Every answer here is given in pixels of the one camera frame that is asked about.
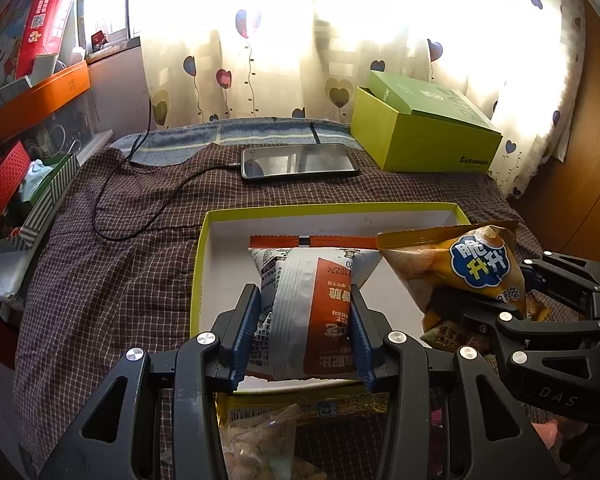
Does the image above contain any brown checked blanket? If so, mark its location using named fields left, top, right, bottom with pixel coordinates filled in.
left=12, top=135, right=581, bottom=480

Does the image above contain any white board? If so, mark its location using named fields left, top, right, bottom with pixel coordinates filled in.
left=0, top=250, right=36, bottom=301

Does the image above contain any small white box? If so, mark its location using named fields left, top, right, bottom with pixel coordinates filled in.
left=17, top=52, right=86, bottom=86

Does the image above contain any tall red carton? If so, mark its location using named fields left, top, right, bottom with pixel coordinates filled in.
left=15, top=0, right=88, bottom=78

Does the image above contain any cartoon print box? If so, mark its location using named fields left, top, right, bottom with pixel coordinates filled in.
left=0, top=0, right=46, bottom=106

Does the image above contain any yellow chip bag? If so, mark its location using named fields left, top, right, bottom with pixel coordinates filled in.
left=376, top=221, right=527, bottom=333

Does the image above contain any orange box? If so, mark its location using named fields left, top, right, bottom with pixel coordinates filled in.
left=0, top=60, right=91, bottom=141

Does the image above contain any blue denim cloth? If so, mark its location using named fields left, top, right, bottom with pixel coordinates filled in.
left=112, top=117, right=366, bottom=166

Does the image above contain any clear bag of snacks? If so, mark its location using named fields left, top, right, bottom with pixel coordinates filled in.
left=219, top=402, right=328, bottom=480

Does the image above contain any long yellow snack packet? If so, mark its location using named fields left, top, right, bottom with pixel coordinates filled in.
left=215, top=390, right=391, bottom=428

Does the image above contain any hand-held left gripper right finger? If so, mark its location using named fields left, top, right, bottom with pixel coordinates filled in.
left=349, top=297, right=563, bottom=480

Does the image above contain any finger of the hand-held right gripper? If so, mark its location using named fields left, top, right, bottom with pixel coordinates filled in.
left=430, top=290, right=600, bottom=361
left=522, top=252, right=600, bottom=318

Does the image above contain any green striped box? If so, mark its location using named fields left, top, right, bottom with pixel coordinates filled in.
left=0, top=152, right=81, bottom=256

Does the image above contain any black smartphone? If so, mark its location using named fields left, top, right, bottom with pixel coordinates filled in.
left=241, top=143, right=361, bottom=181

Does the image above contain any white orange snack packet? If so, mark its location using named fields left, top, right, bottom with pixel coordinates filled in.
left=247, top=234, right=383, bottom=381

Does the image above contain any red perforated box lid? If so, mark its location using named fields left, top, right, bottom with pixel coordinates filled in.
left=0, top=140, right=32, bottom=243

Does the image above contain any clear storage bin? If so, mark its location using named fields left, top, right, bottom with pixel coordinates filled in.
left=0, top=95, right=113, bottom=161

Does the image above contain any green box lid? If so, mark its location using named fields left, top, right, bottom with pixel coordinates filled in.
left=367, top=70, right=496, bottom=133

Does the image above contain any pale teal cloth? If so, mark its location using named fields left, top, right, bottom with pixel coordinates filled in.
left=20, top=160, right=56, bottom=201

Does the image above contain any black charging cable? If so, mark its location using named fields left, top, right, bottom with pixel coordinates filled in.
left=92, top=105, right=243, bottom=241

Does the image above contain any lime green gift box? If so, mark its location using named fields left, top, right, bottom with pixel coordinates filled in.
left=350, top=86, right=503, bottom=173

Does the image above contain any heart print curtain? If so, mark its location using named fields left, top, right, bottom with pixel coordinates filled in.
left=140, top=0, right=588, bottom=201

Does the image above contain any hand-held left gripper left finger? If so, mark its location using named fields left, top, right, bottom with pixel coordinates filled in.
left=37, top=284, right=262, bottom=480

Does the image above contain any shallow lime green tray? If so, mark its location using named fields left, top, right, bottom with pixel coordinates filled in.
left=189, top=202, right=471, bottom=393

